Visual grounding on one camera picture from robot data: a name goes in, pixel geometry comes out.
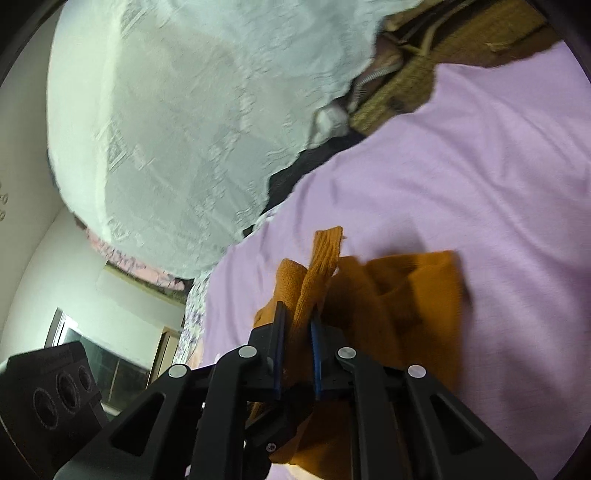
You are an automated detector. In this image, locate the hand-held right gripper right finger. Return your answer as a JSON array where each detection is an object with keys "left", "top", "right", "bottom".
[{"left": 310, "top": 318, "right": 539, "bottom": 480}]

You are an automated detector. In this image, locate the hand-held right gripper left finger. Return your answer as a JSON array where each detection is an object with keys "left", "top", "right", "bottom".
[{"left": 55, "top": 301, "right": 289, "bottom": 480}]

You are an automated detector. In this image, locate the orange knit sweater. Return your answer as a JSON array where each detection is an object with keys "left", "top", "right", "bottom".
[{"left": 249, "top": 225, "right": 472, "bottom": 480}]

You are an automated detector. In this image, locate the purple bed sheet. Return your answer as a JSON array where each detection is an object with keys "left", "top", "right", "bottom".
[{"left": 187, "top": 37, "right": 591, "bottom": 480}]

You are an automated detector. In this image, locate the white purple floral sheet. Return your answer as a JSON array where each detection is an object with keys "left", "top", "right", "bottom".
[{"left": 175, "top": 277, "right": 213, "bottom": 365}]

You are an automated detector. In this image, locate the dark cloth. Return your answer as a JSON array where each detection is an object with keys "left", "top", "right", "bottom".
[{"left": 265, "top": 134, "right": 365, "bottom": 217}]

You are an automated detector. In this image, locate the brown woven mat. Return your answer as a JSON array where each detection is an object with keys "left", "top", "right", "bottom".
[{"left": 346, "top": 0, "right": 568, "bottom": 134}]

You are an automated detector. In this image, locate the white lace cloth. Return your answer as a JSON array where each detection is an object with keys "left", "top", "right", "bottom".
[{"left": 46, "top": 0, "right": 416, "bottom": 280}]

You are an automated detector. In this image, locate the pink floral cloth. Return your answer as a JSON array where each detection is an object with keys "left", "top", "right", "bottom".
[{"left": 83, "top": 226, "right": 192, "bottom": 296}]

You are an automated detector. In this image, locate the window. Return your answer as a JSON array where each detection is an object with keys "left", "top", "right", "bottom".
[{"left": 44, "top": 307, "right": 153, "bottom": 411}]

